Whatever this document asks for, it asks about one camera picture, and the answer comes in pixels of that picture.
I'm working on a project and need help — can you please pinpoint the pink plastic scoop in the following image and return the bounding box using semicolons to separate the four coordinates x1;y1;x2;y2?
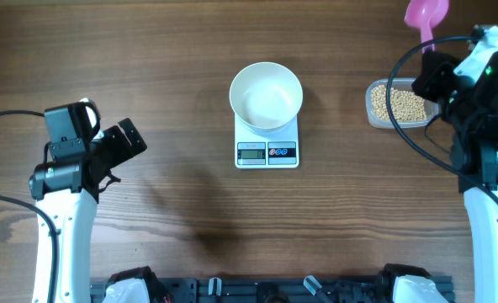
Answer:
404;0;449;43

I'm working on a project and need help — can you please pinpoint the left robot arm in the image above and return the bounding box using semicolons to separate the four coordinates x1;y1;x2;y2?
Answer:
29;98;147;302

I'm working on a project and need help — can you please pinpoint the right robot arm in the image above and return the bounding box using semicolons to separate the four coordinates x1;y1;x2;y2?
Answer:
412;50;498;302

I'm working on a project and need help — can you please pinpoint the white bowl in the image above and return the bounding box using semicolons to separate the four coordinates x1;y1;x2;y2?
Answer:
229;61;304;132

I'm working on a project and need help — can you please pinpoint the white digital kitchen scale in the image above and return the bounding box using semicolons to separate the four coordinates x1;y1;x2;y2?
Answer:
234;117;300;169

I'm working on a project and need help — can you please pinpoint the clear plastic soybean container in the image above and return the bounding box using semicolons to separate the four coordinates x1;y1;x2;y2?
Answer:
365;78;439;129

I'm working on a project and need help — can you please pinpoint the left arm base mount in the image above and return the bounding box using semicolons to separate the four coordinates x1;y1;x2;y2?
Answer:
102;266;172;303

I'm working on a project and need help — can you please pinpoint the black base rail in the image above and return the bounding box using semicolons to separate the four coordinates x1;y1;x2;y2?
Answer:
91;275;456;303

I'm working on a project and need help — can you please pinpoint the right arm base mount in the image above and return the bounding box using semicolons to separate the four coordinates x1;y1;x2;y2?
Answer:
374;263;456;303

